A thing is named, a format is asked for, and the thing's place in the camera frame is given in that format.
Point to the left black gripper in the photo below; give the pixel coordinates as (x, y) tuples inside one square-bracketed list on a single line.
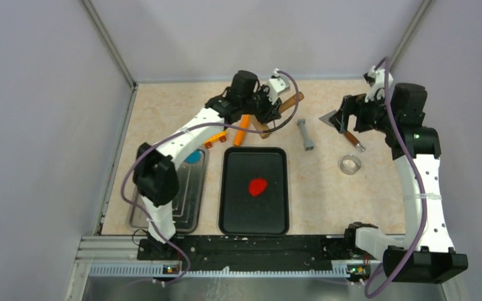
[(272, 110)]

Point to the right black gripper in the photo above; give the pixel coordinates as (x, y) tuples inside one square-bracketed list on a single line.
[(356, 105)]

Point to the wooden rolling pin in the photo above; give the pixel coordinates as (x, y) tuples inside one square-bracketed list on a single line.
[(290, 102)]

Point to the red dough piece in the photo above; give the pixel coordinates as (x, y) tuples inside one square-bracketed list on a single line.
[(257, 186)]

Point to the black baking tray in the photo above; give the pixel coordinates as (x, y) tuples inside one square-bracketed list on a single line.
[(242, 214)]

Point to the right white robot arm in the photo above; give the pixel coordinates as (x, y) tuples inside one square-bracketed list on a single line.
[(427, 253)]

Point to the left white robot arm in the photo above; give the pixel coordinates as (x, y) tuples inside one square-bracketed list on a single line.
[(155, 174)]

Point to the blue dough piece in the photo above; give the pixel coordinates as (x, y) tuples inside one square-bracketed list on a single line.
[(194, 157)]

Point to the orange toy carrot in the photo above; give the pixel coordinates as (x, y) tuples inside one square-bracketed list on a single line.
[(240, 135)]

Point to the yellow toy car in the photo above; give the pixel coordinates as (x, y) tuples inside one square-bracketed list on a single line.
[(220, 137)]

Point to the grey dumbbell tool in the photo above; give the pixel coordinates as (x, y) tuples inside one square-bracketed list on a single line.
[(308, 143)]

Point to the silver metal tray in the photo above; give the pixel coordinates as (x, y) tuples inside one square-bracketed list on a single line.
[(186, 204)]

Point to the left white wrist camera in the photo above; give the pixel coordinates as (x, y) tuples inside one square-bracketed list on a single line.
[(277, 86)]

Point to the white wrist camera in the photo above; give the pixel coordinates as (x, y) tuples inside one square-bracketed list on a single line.
[(375, 77), (277, 86)]

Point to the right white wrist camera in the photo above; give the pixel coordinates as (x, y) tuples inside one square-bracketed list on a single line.
[(375, 77)]

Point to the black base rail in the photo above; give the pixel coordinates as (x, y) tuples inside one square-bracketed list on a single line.
[(290, 253)]

